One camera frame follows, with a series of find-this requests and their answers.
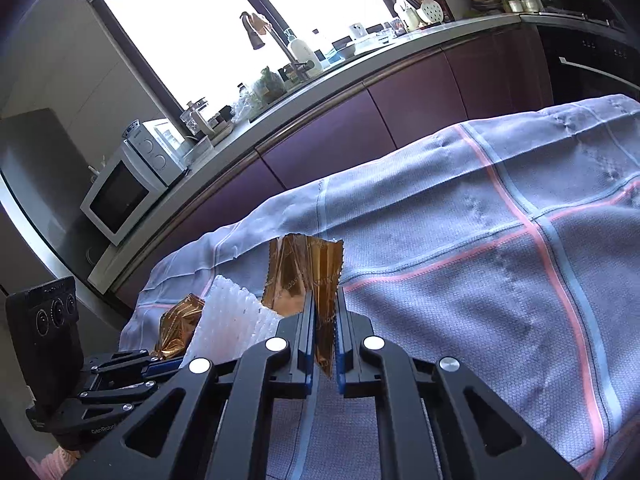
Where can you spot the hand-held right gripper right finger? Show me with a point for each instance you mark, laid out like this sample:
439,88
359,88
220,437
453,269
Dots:
340,370

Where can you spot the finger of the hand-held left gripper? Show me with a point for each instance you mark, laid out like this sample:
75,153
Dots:
165,366
115,400

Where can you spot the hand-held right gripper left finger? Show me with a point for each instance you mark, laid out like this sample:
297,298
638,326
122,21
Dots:
312,375

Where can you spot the gold foil wrapper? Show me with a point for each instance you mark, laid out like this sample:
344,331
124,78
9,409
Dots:
300,270
180,320

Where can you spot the white ridged plastic sheet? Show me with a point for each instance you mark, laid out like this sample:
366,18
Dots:
230,315

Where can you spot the person's pink clothing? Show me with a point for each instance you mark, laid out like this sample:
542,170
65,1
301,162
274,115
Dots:
50,465

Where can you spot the grey plaid tablecloth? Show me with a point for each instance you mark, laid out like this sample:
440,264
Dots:
450,260

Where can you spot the white microwave oven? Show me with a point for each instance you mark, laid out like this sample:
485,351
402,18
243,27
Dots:
125,195

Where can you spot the blue patterned bowl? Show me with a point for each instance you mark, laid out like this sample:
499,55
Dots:
131,129

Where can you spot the clear glass dish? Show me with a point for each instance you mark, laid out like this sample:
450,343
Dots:
199,149

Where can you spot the purple kitchen base cabinet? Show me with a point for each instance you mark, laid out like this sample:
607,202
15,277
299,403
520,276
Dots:
350,125

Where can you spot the glass jar on counter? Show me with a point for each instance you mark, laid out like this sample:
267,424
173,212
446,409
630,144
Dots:
196,117

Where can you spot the bag of green vegetables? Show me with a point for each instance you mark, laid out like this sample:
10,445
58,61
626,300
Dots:
268,85

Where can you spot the white soap bottle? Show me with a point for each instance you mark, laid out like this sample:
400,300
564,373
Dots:
302,52

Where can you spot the kitchen window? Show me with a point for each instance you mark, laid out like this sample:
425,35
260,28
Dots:
200,35

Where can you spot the metal kitchen faucet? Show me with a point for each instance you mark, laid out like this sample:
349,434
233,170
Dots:
280,42

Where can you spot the small beige rag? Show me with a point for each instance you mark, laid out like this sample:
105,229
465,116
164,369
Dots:
258,22

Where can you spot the white dotted utensil holder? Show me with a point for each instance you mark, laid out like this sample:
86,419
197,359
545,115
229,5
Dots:
431,11

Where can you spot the black built-in oven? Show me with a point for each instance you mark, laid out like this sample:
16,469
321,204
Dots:
590,75

